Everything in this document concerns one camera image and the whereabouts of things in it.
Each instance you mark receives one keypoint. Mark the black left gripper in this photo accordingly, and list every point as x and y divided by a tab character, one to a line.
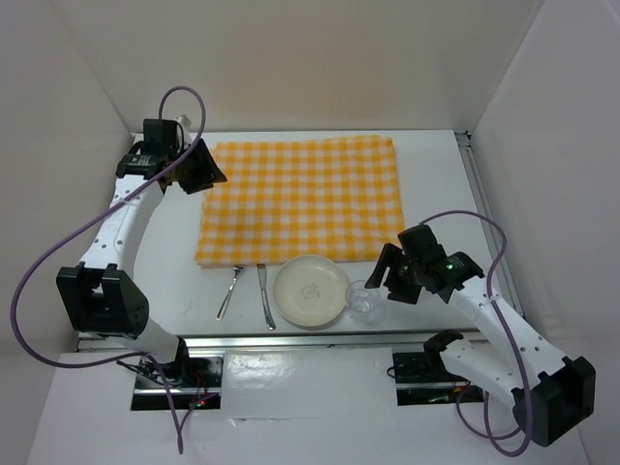
209	172

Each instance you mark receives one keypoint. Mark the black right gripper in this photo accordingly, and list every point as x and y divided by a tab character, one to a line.
388	255

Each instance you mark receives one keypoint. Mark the clear plastic cup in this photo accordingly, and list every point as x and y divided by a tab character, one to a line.
362	304

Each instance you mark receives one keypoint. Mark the cream round plate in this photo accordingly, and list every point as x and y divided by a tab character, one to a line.
309	291

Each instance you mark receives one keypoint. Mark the yellow white checkered cloth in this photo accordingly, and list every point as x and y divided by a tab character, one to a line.
337	198

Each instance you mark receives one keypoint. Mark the silver fork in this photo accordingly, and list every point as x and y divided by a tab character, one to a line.
237	270

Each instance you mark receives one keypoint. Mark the silver table knife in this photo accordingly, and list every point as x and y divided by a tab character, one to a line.
262	274

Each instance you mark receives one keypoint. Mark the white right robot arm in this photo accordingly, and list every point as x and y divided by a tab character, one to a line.
548	392

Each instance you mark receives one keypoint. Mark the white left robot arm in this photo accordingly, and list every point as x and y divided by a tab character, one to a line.
99	293

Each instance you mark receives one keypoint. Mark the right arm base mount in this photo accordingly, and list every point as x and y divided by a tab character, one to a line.
418	383

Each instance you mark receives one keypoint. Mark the aluminium front rail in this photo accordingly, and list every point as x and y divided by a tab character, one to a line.
274	340

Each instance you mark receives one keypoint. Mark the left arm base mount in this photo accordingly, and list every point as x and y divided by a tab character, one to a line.
200	388

